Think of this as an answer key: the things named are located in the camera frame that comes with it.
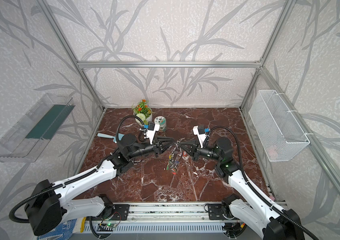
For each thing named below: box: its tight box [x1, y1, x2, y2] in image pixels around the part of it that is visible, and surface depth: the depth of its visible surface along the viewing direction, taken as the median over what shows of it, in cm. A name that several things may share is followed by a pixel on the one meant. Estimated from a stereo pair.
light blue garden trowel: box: [97, 133, 125, 144], surface depth 105 cm
